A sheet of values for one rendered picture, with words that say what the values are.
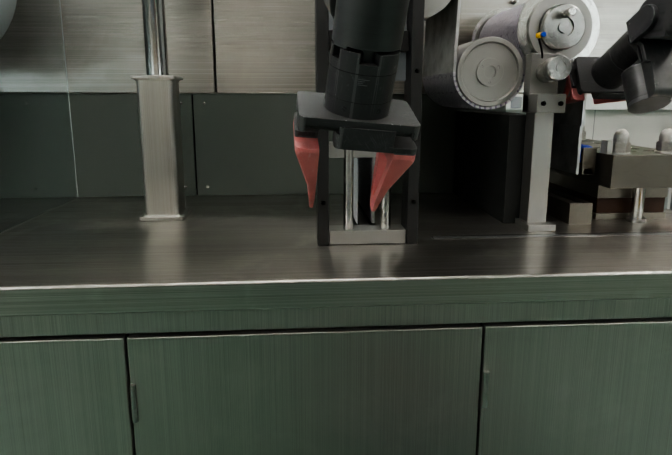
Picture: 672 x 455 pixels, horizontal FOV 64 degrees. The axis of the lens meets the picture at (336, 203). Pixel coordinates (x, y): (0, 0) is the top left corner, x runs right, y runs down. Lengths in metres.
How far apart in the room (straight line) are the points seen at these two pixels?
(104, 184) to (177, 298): 0.70
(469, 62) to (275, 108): 0.49
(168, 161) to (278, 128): 0.33
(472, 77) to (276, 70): 0.48
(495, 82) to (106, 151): 0.87
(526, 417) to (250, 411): 0.40
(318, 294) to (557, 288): 0.32
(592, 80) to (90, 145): 1.06
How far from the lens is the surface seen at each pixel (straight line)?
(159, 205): 1.08
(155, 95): 1.06
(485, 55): 1.02
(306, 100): 0.48
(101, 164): 1.38
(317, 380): 0.80
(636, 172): 1.11
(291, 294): 0.71
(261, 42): 1.29
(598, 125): 4.17
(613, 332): 0.89
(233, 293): 0.71
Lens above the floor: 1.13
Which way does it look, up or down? 11 degrees down
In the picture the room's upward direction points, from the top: straight up
